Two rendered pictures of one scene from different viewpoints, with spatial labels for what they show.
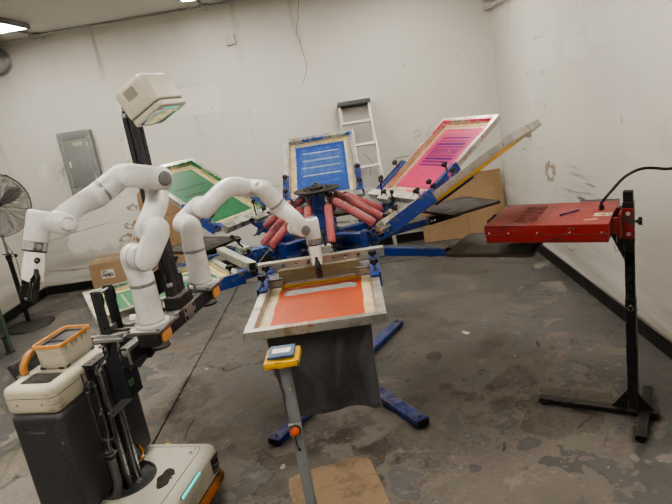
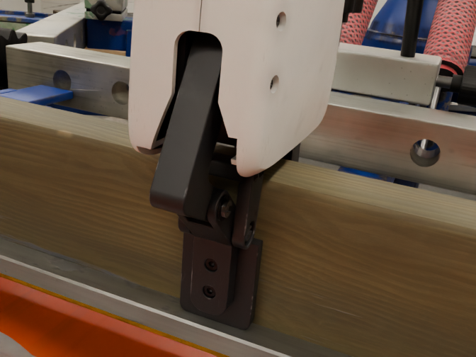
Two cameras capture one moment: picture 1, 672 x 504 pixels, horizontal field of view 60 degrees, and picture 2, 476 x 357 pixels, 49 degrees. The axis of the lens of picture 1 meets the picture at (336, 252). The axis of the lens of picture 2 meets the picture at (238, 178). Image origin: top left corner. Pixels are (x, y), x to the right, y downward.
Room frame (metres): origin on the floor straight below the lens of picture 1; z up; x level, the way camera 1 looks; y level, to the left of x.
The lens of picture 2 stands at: (2.58, 0.04, 1.13)
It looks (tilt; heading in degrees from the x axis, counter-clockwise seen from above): 21 degrees down; 18
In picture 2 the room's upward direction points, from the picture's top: 6 degrees clockwise
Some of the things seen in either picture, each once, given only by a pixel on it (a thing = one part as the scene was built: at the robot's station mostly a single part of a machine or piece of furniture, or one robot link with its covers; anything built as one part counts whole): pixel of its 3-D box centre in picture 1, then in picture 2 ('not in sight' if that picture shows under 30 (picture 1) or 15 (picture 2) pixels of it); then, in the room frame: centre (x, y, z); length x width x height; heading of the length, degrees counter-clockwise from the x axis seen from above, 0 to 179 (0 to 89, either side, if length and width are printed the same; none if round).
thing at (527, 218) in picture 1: (556, 221); not in sight; (2.85, -1.13, 1.06); 0.61 x 0.46 x 0.12; 57
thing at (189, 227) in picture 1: (189, 233); not in sight; (2.50, 0.62, 1.37); 0.13 x 0.10 x 0.16; 29
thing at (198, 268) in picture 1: (195, 267); not in sight; (2.50, 0.63, 1.21); 0.16 x 0.13 x 0.15; 75
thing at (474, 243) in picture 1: (423, 249); not in sight; (3.26, -0.51, 0.91); 1.34 x 0.40 x 0.08; 57
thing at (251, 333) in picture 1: (318, 295); not in sight; (2.57, 0.11, 0.97); 0.79 x 0.58 x 0.04; 177
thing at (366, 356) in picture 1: (325, 369); not in sight; (2.28, 0.13, 0.74); 0.45 x 0.03 x 0.43; 87
